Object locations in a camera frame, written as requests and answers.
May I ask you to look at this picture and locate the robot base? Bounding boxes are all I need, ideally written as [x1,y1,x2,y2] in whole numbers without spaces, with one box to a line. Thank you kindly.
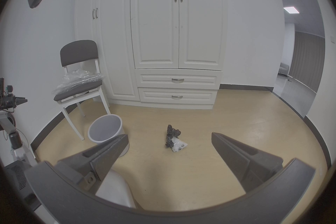
[5,148,143,210]

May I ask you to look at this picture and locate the white trash bin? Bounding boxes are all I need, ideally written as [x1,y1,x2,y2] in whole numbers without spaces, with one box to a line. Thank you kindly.
[88,114,130,158]

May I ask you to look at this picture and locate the crumpled black plastic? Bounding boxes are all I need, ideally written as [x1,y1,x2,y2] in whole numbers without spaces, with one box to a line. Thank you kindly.
[165,125,182,148]

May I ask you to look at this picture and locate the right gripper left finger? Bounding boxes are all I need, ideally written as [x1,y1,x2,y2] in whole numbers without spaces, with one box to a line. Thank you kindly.
[56,134,129,191]

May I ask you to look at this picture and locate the grey curtain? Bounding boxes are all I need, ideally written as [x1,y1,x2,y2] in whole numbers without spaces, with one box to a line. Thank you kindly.
[289,31,326,93]

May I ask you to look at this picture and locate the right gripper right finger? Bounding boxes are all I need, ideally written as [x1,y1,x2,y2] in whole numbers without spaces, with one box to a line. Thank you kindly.
[211,132,284,194]

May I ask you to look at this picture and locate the white wardrobe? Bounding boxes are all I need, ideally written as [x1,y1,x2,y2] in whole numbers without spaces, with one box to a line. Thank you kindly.
[74,0,229,110]

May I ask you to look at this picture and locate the white chair grey cushions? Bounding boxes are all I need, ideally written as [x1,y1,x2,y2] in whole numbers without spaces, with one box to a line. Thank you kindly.
[53,40,111,141]

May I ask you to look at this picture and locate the clear plastic bag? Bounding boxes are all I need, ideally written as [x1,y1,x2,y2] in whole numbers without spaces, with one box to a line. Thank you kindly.
[52,70,105,95]

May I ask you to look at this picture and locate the white printed wrapper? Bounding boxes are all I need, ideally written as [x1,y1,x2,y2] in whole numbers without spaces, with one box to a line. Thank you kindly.
[169,138,188,152]

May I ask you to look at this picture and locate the ceiling light panel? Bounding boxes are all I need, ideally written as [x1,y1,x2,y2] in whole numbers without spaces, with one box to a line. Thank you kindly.
[283,6,300,15]

